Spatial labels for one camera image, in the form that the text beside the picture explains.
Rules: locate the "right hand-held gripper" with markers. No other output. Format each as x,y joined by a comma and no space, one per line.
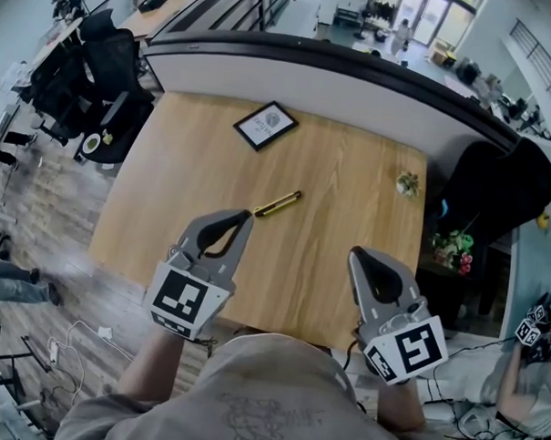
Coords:
411,343

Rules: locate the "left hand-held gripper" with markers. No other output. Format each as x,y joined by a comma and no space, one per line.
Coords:
181,297

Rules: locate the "yellow black utility knife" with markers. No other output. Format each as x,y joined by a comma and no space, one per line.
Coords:
276,204

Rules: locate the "person's right forearm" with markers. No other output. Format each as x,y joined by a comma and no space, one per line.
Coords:
399,402

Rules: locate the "person's left forearm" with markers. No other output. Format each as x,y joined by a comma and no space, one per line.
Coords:
148,368

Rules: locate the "bunch of artificial flowers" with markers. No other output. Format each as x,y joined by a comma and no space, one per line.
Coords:
456,250

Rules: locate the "small potted plant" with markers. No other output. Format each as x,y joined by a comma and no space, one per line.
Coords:
409,184

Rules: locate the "black framed picture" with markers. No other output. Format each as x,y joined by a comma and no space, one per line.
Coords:
266,125

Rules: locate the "light blue partition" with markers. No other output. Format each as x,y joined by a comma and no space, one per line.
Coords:
523,284

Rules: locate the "black cloth covered chair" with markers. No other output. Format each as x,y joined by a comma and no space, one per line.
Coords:
495,187

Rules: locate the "white power adapter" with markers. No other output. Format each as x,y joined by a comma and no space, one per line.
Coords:
105,332

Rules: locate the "small yellow object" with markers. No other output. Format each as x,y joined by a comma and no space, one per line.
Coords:
107,138

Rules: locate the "person's grey shirt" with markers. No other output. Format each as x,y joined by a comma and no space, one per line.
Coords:
268,387

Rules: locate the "yellow toy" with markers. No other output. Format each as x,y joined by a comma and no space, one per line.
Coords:
544,220

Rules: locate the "white partition with black rim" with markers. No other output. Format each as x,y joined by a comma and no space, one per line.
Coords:
331,89

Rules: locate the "white power strip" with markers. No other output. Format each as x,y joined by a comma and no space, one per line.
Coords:
53,350

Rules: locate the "black mesh office chair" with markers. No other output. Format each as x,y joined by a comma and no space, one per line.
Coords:
53,86
111,66

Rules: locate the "wooden background desk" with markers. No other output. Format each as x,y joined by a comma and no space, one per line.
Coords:
171,9

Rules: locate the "black metal railing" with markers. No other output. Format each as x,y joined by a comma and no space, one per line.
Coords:
248,6

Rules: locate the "black metal stand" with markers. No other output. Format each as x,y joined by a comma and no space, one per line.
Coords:
0,362

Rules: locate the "glass entrance doors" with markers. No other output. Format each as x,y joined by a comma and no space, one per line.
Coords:
430,14

